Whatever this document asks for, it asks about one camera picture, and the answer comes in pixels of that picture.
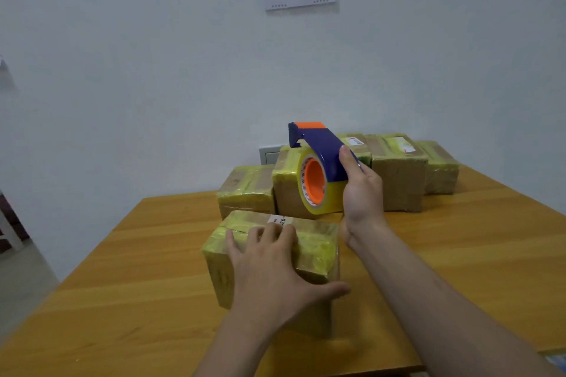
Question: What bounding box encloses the person's right hand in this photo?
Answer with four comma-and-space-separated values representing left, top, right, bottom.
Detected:
338, 145, 390, 250

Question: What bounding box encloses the person's left hand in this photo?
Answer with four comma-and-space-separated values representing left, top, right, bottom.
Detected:
225, 222, 351, 334

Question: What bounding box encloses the blue orange tape dispenser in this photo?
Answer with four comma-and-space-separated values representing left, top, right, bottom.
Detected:
288, 121, 364, 184

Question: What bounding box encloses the taped cardboard box white label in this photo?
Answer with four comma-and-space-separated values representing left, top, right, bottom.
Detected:
201, 210, 341, 338

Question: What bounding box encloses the person's right forearm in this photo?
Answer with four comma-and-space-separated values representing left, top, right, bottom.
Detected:
347, 221, 564, 377

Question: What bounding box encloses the person's left forearm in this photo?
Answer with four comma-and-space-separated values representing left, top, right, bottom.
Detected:
194, 308, 286, 377

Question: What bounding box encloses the small labelled taped cardboard box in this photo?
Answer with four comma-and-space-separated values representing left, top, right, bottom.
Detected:
335, 132, 373, 170

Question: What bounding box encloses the yellow packing tape roll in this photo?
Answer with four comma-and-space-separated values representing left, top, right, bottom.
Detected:
297, 146, 348, 216

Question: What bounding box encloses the tall labelled taped cardboard box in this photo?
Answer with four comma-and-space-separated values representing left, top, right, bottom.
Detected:
364, 133, 430, 213

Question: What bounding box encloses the low taped cardboard box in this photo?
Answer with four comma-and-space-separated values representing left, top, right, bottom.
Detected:
216, 164, 277, 220

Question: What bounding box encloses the light blue object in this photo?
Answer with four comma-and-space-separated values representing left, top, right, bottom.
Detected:
545, 352, 566, 374

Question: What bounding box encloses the white wall socket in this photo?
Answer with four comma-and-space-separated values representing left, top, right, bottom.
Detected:
259, 144, 287, 166

